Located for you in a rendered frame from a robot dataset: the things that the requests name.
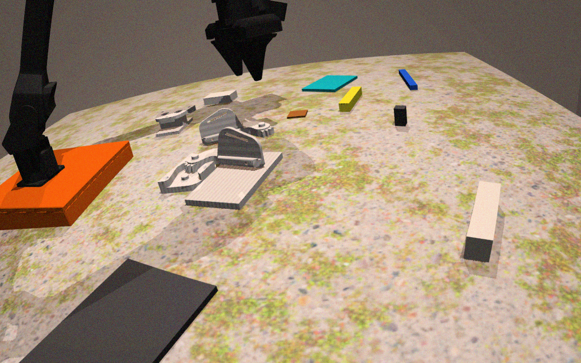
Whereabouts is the blue rectangular bar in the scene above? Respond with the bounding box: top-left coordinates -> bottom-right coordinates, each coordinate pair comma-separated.
399,69 -> 418,90

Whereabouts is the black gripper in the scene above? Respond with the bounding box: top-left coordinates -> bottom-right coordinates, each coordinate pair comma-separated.
205,0 -> 282,81

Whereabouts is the yellow rectangular bar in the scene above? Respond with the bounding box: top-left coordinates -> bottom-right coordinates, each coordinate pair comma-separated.
338,86 -> 362,112

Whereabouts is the teal flat plate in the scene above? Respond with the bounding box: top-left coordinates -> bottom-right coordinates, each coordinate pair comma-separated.
301,75 -> 358,92

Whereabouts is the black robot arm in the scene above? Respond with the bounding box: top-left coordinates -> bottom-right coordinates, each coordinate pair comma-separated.
2,0 -> 288,187

